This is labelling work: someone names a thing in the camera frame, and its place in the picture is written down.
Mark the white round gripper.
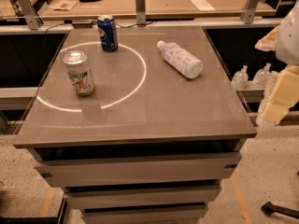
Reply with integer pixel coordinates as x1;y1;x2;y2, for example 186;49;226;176
255;0;299;124

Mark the blue plastic water bottle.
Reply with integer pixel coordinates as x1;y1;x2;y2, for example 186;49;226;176
157;40;203;79

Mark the right clear sanitizer bottle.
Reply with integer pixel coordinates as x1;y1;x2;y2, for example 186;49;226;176
252;63;271;88

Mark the clear sanitizer bottle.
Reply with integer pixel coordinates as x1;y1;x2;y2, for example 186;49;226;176
231;65;249;91
252;63;271;88

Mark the left clear sanitizer bottle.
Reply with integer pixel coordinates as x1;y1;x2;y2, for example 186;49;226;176
231;65;249;91

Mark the white paper sheet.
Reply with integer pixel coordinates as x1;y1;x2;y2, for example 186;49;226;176
192;0;215;12

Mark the black chair leg base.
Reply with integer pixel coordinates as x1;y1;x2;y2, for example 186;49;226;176
261;202;299;219

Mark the grey drawer cabinet table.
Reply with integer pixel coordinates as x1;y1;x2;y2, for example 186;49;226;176
15;26;256;224

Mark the blue Pepsi can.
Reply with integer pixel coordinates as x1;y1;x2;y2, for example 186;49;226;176
97;15;118;52

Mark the green white soda can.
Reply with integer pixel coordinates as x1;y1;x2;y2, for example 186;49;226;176
64;50;95;96

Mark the small paper card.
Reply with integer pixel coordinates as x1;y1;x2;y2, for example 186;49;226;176
50;0;77;11

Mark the middle metal bracket post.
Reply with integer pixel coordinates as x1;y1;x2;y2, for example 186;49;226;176
135;0;146;26

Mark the left metal bracket post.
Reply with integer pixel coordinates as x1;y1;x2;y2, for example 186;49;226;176
18;0;43;30

